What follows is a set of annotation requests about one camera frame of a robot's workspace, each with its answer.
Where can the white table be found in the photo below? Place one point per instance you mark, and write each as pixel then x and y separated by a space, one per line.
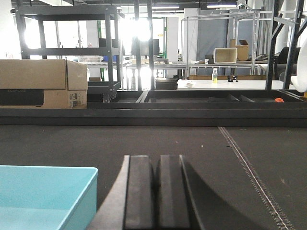
pixel 194 85

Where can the green conveyor belt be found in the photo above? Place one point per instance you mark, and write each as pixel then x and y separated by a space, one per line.
pixel 277 155

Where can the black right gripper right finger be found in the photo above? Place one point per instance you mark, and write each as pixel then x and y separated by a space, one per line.
pixel 186 202

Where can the black metal cart shelf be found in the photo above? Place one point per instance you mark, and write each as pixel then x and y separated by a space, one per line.
pixel 113 48

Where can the aluminium frame workstation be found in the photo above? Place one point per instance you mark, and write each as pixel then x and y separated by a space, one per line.
pixel 204 30

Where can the orange small object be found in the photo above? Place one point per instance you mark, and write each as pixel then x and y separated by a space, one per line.
pixel 279 100

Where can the cardboard box with black print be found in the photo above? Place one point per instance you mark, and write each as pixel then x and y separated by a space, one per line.
pixel 45 84

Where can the black conveyor side frame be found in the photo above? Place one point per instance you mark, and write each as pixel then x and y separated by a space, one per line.
pixel 206 108

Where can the light teal plastic bin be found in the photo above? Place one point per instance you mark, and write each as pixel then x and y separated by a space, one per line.
pixel 47 197

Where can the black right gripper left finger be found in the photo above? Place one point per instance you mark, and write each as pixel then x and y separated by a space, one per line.
pixel 129 205

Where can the small cardboard box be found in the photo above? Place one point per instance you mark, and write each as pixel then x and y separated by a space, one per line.
pixel 242 49

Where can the beige plastic bin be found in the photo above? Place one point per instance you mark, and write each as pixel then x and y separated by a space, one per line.
pixel 225 55

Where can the yellow drink bottle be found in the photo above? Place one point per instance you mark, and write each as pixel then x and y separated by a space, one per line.
pixel 214 75

